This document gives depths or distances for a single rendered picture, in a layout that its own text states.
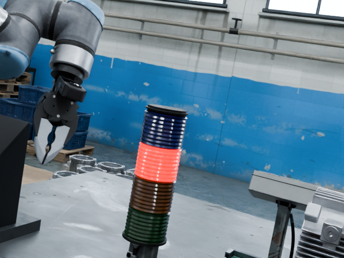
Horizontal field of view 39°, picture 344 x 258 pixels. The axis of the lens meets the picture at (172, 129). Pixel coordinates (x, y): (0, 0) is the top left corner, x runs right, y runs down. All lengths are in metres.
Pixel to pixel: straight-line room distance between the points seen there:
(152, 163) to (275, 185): 0.53
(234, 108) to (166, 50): 1.32
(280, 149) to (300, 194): 5.40
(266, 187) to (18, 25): 0.64
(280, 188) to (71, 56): 0.54
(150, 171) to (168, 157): 0.03
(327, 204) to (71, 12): 0.66
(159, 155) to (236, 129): 6.02
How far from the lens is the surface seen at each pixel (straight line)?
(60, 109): 1.04
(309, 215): 0.85
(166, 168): 0.66
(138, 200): 0.67
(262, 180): 1.15
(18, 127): 1.24
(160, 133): 0.65
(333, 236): 0.83
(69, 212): 1.53
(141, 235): 0.68
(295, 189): 1.13
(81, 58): 1.07
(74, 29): 1.10
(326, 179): 6.46
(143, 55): 7.27
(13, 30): 1.02
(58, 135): 1.03
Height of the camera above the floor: 1.27
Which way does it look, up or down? 6 degrees down
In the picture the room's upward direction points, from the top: 10 degrees clockwise
